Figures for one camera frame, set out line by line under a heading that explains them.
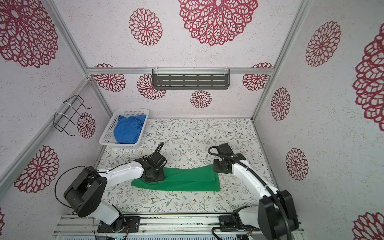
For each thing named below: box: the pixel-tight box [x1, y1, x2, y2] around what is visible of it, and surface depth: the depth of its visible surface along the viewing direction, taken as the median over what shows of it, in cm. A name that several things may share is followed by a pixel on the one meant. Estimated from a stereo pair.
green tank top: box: [131, 164, 221, 192], surface depth 90 cm
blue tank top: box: [113, 114, 147, 144], surface depth 111 cm
